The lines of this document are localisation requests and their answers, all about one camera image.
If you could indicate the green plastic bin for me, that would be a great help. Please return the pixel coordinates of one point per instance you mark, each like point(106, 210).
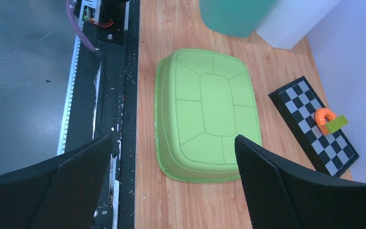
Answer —
point(237, 18)

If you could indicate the orange ring toy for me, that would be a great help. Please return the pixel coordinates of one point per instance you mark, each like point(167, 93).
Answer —
point(321, 115)

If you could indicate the large white container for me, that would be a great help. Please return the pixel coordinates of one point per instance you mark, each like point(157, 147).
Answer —
point(289, 21)

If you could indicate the green block toy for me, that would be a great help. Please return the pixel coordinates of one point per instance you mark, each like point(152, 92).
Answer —
point(336, 124)

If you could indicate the black white checkerboard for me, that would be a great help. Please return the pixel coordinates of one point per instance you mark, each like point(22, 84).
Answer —
point(297, 103)

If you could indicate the green plastic tray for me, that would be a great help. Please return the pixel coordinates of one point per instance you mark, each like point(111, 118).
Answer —
point(203, 100)

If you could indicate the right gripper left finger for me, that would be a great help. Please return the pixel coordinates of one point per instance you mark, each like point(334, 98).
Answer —
point(59, 193)

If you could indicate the aluminium frame rails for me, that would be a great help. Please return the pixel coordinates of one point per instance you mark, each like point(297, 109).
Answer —
point(94, 4)

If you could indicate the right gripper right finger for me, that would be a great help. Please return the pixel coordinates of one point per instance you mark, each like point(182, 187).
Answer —
point(281, 194)

